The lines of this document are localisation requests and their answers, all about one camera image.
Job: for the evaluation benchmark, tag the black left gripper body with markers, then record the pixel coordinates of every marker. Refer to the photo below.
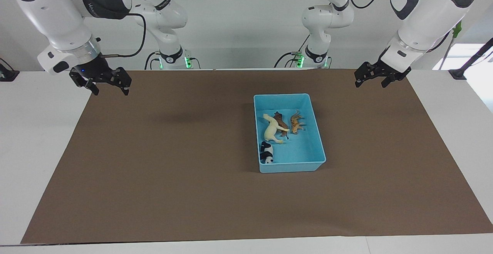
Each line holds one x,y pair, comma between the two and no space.
389,66

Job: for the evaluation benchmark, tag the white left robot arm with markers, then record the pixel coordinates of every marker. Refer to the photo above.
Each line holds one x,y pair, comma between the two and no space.
423,15

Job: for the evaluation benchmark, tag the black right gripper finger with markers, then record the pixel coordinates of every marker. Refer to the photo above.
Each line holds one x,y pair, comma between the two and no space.
125,83
89,85

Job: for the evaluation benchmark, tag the light blue plastic storage box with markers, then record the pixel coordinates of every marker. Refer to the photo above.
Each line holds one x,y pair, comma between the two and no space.
308,150

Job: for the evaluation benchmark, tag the black stand with slanted rod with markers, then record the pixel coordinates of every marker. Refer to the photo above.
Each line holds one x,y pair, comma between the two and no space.
472,61

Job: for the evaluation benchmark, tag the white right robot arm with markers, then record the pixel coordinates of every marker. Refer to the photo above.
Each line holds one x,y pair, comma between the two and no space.
57,15

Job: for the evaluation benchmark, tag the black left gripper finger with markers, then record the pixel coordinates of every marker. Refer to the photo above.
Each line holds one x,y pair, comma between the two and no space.
388,79
364,74

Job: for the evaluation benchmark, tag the black and white panda toy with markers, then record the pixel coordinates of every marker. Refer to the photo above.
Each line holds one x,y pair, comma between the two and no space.
266,154

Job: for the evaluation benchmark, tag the brown paper table mat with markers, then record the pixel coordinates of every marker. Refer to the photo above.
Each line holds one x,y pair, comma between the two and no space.
192,200

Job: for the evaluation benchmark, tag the brown lion toy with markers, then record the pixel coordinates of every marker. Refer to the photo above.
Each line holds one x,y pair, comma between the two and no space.
281,121

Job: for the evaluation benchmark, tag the orange striped tiger toy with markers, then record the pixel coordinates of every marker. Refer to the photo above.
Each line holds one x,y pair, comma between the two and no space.
295,123

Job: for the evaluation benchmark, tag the black clamp on table edge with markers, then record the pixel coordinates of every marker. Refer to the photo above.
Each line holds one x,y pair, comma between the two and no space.
7,74

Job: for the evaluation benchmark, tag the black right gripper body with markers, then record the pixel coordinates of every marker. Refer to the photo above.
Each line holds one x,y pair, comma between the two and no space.
98,71

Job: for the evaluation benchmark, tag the cream horse toy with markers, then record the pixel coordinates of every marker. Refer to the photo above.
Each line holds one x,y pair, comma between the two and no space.
272,130

